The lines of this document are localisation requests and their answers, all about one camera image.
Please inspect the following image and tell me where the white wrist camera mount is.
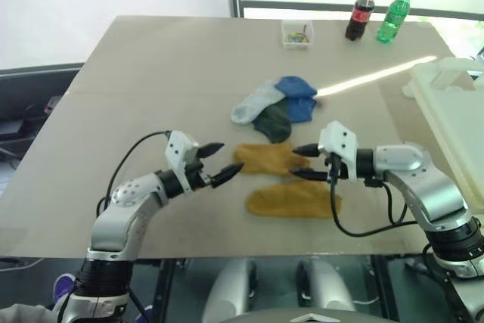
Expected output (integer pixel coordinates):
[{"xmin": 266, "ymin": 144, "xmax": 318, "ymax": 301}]
[
  {"xmin": 318, "ymin": 120, "xmax": 358, "ymax": 181},
  {"xmin": 164, "ymin": 130, "xmax": 200, "ymax": 192}
]

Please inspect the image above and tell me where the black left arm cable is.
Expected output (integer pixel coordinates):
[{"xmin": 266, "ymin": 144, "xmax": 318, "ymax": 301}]
[{"xmin": 95, "ymin": 130, "xmax": 172, "ymax": 222}]

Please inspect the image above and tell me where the black desk with clutter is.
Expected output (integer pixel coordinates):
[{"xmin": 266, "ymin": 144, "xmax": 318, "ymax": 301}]
[{"xmin": 0, "ymin": 62, "xmax": 85, "ymax": 172}]

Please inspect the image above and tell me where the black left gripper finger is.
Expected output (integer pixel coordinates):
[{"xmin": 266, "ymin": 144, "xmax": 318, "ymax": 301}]
[
  {"xmin": 209, "ymin": 162, "xmax": 246, "ymax": 189},
  {"xmin": 198, "ymin": 141, "xmax": 225, "ymax": 158}
]

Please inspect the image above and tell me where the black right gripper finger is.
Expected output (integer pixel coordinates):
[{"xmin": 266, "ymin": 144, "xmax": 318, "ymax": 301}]
[
  {"xmin": 288, "ymin": 166, "xmax": 330, "ymax": 182},
  {"xmin": 291, "ymin": 143, "xmax": 323, "ymax": 158}
]

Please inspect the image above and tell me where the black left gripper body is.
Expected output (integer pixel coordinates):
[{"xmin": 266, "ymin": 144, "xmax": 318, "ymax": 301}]
[{"xmin": 185, "ymin": 146, "xmax": 213, "ymax": 191}]

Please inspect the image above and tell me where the silver rounded robot leg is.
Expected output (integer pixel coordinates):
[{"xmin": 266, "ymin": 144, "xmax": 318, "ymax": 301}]
[
  {"xmin": 201, "ymin": 258, "xmax": 259, "ymax": 323},
  {"xmin": 296, "ymin": 258, "xmax": 357, "ymax": 323}
]

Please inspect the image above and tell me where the clear box with colourful bits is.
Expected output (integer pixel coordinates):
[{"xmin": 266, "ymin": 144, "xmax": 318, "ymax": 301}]
[{"xmin": 280, "ymin": 19, "xmax": 316, "ymax": 51}]

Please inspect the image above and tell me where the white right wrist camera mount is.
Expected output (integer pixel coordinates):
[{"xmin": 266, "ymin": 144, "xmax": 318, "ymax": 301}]
[{"xmin": 318, "ymin": 120, "xmax": 358, "ymax": 181}]

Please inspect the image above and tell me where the dark green sock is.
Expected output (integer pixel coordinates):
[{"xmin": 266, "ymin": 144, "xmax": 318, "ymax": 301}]
[{"xmin": 253, "ymin": 102, "xmax": 293, "ymax": 144}]

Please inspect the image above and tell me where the mustard yellow sock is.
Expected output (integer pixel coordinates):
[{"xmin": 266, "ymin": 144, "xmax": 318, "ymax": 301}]
[
  {"xmin": 245, "ymin": 181, "xmax": 343, "ymax": 219},
  {"xmin": 231, "ymin": 142, "xmax": 312, "ymax": 178}
]

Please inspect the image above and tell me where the purple shoe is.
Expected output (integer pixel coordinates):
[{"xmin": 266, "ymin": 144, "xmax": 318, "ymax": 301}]
[
  {"xmin": 52, "ymin": 272, "xmax": 77, "ymax": 311},
  {"xmin": 133, "ymin": 303, "xmax": 154, "ymax": 323}
]

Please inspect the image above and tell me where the blue sock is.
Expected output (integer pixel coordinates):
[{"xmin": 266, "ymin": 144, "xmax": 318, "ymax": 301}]
[
  {"xmin": 274, "ymin": 75, "xmax": 318, "ymax": 100},
  {"xmin": 284, "ymin": 95, "xmax": 318, "ymax": 125}
]

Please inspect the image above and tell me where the green bottle with yellow cap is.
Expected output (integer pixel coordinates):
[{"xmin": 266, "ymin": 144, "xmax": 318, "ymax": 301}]
[{"xmin": 375, "ymin": 0, "xmax": 416, "ymax": 45}]

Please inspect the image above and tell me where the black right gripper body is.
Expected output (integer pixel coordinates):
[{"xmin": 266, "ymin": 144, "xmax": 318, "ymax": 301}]
[{"xmin": 323, "ymin": 151, "xmax": 348, "ymax": 185}]

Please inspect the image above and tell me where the light grey sock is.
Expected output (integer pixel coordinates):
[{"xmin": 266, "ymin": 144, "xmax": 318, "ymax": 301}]
[{"xmin": 231, "ymin": 80, "xmax": 285, "ymax": 125}]

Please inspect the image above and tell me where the cola bottle with red cap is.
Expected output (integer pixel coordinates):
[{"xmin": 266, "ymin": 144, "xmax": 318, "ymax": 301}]
[{"xmin": 344, "ymin": 0, "xmax": 378, "ymax": 42}]

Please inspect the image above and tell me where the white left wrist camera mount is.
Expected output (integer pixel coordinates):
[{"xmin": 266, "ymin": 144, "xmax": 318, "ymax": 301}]
[{"xmin": 164, "ymin": 130, "xmax": 200, "ymax": 192}]

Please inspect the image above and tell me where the white plastic basket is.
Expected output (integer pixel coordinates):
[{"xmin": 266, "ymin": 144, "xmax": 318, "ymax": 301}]
[{"xmin": 401, "ymin": 55, "xmax": 484, "ymax": 226}]

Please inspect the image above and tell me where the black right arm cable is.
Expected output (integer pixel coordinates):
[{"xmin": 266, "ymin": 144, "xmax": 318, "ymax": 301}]
[{"xmin": 327, "ymin": 153, "xmax": 419, "ymax": 238}]

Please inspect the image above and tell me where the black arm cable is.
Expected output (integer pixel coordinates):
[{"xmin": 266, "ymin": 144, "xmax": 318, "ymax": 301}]
[
  {"xmin": 95, "ymin": 130, "xmax": 172, "ymax": 222},
  {"xmin": 327, "ymin": 153, "xmax": 419, "ymax": 238}
]

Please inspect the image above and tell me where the dark window rail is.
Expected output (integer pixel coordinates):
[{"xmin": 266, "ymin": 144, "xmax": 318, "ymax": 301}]
[{"xmin": 243, "ymin": 0, "xmax": 484, "ymax": 20}]

